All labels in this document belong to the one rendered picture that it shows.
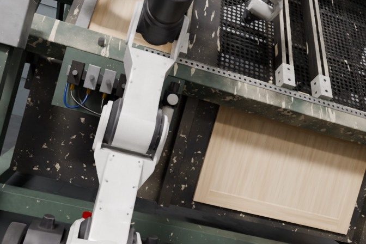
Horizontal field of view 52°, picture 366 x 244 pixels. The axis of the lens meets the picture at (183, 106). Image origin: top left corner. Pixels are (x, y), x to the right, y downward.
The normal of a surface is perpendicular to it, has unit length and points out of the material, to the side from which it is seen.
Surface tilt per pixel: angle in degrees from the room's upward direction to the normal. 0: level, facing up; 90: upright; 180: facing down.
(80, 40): 53
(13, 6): 90
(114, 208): 65
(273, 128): 90
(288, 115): 143
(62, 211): 90
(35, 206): 90
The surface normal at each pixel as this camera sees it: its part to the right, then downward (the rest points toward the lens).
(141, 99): 0.31, -0.53
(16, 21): 0.18, 0.07
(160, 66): 0.28, -0.35
